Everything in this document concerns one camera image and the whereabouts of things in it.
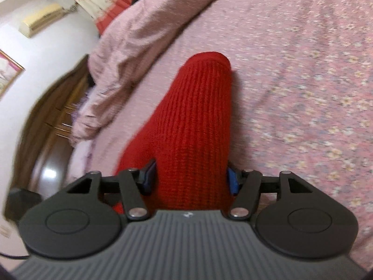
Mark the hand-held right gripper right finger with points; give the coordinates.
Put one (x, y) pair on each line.
(231, 181)

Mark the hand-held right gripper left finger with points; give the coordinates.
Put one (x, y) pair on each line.
(150, 175)

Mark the red knit cardigan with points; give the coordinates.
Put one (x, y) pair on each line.
(192, 122)

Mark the lilac pillow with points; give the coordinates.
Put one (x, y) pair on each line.
(81, 163)

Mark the dark wooden headboard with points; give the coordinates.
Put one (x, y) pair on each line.
(55, 140)

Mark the purple ruffled pillow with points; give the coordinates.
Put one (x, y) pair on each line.
(80, 110)

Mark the pink floral bed sheet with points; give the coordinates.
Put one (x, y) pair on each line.
(291, 78)

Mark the pink floral quilt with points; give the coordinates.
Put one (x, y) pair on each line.
(140, 35)

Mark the cream air conditioner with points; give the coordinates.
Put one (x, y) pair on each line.
(40, 19)

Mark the framed wall picture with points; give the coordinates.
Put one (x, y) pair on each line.
(7, 71)

